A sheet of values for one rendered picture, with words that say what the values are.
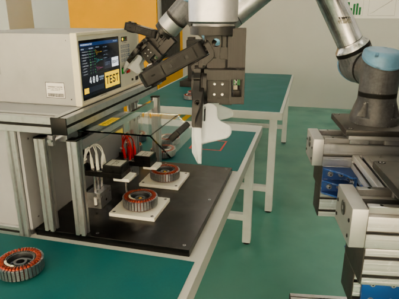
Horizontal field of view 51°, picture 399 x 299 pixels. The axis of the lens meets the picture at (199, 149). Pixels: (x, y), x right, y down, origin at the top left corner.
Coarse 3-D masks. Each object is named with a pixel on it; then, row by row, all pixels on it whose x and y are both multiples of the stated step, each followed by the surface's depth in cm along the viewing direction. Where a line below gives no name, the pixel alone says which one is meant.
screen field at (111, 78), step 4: (108, 72) 132; (112, 72) 135; (116, 72) 138; (108, 76) 133; (112, 76) 135; (116, 76) 138; (108, 80) 133; (112, 80) 136; (116, 80) 139; (108, 84) 133; (112, 84) 136; (116, 84) 139
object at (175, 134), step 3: (183, 123) 121; (186, 123) 122; (180, 126) 118; (183, 126) 119; (186, 126) 121; (177, 129) 115; (180, 129) 116; (183, 129) 118; (174, 132) 114; (177, 132) 114; (180, 132) 115; (171, 135) 115; (174, 135) 115; (177, 135) 114; (171, 138) 115; (174, 138) 115
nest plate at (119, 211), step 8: (160, 200) 137; (168, 200) 137; (120, 208) 131; (160, 208) 131; (112, 216) 129; (120, 216) 128; (128, 216) 127; (136, 216) 126; (144, 216) 126; (152, 216) 126
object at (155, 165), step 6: (138, 156) 152; (144, 156) 152; (150, 156) 152; (132, 162) 153; (138, 162) 153; (144, 162) 152; (150, 162) 152; (156, 162) 158; (144, 168) 153; (150, 168) 153; (156, 168) 152
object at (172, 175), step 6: (162, 168) 158; (168, 168) 158; (174, 168) 155; (150, 174) 153; (156, 174) 150; (162, 174) 150; (168, 174) 150; (174, 174) 151; (156, 180) 151; (162, 180) 150; (168, 180) 151; (174, 180) 152
